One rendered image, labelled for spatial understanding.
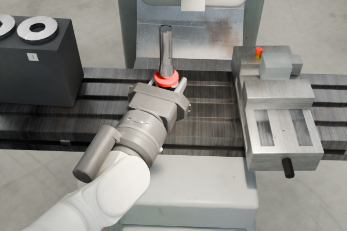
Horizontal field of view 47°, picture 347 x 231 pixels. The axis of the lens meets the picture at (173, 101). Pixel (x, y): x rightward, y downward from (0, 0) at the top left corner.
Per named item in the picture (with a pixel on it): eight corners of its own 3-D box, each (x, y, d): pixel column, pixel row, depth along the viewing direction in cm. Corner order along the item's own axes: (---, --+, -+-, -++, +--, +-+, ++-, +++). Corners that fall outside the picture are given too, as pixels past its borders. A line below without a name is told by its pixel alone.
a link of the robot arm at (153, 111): (191, 89, 73) (168, 138, 65) (190, 123, 80) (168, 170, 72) (129, 72, 76) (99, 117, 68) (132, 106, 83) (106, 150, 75)
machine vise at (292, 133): (316, 171, 87) (330, 141, 79) (247, 171, 87) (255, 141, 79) (284, 64, 111) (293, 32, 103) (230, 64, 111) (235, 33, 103)
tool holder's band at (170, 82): (183, 81, 77) (183, 77, 77) (162, 90, 76) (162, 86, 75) (170, 67, 80) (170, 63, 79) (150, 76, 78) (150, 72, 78)
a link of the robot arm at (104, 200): (158, 181, 64) (103, 238, 54) (125, 187, 70) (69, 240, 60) (138, 147, 63) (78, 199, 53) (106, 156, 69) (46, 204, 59)
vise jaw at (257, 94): (311, 109, 90) (315, 97, 87) (245, 110, 90) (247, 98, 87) (304, 91, 94) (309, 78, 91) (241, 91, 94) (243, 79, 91)
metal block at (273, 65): (287, 86, 93) (293, 67, 89) (261, 86, 93) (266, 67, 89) (282, 71, 97) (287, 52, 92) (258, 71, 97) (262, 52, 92)
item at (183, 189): (254, 230, 99) (262, 207, 90) (114, 225, 100) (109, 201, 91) (239, 87, 133) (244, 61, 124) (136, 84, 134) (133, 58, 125)
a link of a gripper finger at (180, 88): (182, 85, 82) (171, 106, 78) (183, 74, 80) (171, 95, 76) (189, 87, 82) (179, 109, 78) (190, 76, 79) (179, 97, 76)
